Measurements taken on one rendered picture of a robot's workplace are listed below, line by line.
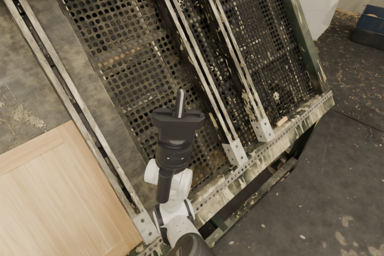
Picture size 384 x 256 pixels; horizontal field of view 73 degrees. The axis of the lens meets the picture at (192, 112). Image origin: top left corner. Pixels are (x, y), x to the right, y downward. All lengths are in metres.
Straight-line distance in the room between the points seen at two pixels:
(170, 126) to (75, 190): 0.58
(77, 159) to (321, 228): 1.87
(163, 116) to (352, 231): 2.07
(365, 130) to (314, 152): 0.68
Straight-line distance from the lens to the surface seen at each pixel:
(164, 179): 0.64
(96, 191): 1.08
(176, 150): 0.62
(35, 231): 1.10
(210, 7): 1.32
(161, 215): 0.92
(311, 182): 2.54
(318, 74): 1.86
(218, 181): 1.28
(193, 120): 0.59
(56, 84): 0.99
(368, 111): 3.45
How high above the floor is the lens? 2.01
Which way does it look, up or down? 45 degrees down
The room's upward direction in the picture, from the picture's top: straight up
